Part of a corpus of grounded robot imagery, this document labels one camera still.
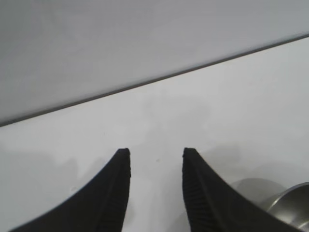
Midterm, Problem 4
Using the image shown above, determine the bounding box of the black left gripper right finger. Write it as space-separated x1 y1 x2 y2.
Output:
182 146 306 232

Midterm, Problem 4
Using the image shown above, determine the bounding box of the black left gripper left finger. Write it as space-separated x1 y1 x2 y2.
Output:
8 147 132 232

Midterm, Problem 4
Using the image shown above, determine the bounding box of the stainless steel bowl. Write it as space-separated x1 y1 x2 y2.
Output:
267 181 309 232

